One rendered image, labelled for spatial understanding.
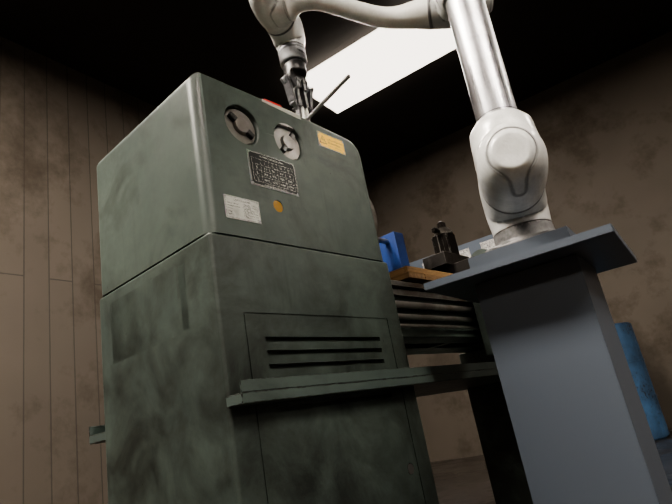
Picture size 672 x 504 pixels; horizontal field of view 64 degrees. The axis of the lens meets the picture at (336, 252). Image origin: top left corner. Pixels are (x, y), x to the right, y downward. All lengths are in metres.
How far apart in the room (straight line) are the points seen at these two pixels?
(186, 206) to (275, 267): 0.23
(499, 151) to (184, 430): 0.88
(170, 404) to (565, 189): 4.53
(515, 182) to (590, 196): 3.97
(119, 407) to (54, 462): 1.99
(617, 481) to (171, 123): 1.23
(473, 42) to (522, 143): 0.34
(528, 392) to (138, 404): 0.88
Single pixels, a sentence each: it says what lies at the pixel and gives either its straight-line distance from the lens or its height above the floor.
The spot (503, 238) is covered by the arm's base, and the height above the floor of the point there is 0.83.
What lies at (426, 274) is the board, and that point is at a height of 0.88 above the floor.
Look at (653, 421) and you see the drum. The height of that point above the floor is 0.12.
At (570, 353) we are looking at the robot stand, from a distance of 1.34.
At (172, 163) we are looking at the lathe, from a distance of 1.27.
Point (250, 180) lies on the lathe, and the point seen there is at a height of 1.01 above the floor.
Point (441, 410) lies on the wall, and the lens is 5.47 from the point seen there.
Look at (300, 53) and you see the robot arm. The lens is 1.85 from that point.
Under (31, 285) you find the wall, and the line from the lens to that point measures 3.45.
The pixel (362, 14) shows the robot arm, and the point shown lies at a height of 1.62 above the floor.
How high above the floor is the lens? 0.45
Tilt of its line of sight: 18 degrees up
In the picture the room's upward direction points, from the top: 11 degrees counter-clockwise
